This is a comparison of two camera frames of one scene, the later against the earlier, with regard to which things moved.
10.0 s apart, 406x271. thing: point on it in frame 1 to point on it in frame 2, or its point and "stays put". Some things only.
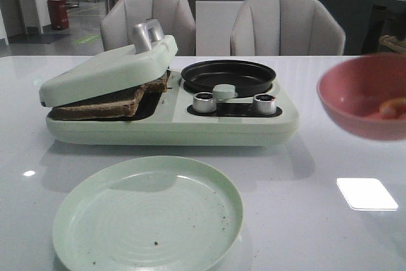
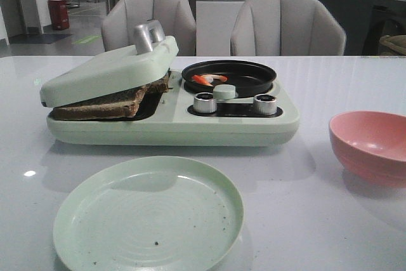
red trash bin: x=59 y=13 stays put
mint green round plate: x=151 y=213 stays put
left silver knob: x=204 y=102 stays put
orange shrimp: x=394 y=108 to x=203 y=80
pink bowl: x=352 y=90 to x=371 y=146
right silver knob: x=264 y=104 stays put
